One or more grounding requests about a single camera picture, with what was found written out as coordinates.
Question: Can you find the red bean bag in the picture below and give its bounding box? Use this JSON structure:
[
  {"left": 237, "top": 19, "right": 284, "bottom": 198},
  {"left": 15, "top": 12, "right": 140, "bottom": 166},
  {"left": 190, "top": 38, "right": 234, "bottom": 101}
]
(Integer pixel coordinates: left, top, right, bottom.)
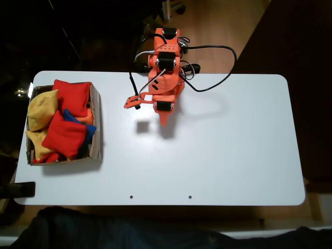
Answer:
[
  {"left": 32, "top": 151, "right": 62, "bottom": 164},
  {"left": 41, "top": 110, "right": 88, "bottom": 161},
  {"left": 52, "top": 79, "right": 93, "bottom": 118}
]

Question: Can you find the cardboard box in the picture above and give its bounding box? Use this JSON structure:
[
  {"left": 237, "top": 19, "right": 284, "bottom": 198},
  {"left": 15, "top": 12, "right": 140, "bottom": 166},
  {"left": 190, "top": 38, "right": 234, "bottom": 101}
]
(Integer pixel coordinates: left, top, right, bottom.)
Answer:
[{"left": 25, "top": 82, "right": 102, "bottom": 167}]

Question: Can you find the blue bean bag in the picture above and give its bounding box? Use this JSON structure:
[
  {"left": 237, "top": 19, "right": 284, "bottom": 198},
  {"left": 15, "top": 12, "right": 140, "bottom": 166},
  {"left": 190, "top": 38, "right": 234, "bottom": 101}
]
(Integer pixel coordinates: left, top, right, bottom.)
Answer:
[{"left": 63, "top": 108, "right": 98, "bottom": 146}]

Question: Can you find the orange bean bag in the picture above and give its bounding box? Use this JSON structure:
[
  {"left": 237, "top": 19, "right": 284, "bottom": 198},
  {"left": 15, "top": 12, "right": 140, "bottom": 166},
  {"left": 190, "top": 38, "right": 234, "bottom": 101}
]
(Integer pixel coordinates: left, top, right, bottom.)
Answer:
[{"left": 75, "top": 107, "right": 94, "bottom": 125}]

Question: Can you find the yellow bean bag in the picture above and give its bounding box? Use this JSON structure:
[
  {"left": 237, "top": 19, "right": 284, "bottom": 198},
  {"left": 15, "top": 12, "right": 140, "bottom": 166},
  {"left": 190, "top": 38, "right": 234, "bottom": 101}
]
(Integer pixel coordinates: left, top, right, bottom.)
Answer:
[
  {"left": 26, "top": 89, "right": 59, "bottom": 132},
  {"left": 24, "top": 129, "right": 78, "bottom": 161}
]

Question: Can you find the chair base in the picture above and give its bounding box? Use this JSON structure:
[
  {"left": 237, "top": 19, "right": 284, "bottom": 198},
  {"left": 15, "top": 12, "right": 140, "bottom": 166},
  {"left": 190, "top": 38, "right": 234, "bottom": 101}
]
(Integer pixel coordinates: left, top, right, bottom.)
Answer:
[{"left": 162, "top": 0, "right": 186, "bottom": 20}]

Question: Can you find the person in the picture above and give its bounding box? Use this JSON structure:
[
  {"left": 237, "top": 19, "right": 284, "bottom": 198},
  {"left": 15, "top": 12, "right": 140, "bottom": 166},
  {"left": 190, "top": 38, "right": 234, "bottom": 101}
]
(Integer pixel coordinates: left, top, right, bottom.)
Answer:
[{"left": 10, "top": 206, "right": 332, "bottom": 249}]

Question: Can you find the black table clamp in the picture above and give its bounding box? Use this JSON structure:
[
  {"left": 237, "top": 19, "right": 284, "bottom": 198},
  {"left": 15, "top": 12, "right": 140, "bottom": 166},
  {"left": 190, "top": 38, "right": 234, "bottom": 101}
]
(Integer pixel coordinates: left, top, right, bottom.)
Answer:
[{"left": 0, "top": 181, "right": 36, "bottom": 199}]

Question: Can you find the white servo cable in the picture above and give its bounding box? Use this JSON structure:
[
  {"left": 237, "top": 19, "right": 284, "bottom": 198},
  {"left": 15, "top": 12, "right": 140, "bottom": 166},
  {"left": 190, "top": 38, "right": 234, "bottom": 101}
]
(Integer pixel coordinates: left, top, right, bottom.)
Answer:
[{"left": 139, "top": 68, "right": 167, "bottom": 95}]

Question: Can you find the orange camera mount with camera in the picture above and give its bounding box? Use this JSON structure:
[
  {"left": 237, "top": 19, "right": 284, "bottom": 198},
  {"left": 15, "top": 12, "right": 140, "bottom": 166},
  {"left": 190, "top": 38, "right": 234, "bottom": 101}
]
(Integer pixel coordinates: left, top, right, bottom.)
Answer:
[{"left": 122, "top": 92, "right": 154, "bottom": 110}]

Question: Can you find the black camera cable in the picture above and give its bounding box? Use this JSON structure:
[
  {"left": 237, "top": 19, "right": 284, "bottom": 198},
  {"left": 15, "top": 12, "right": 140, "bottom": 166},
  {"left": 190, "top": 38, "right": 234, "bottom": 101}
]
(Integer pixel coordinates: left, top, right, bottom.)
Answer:
[{"left": 129, "top": 36, "right": 238, "bottom": 111}]

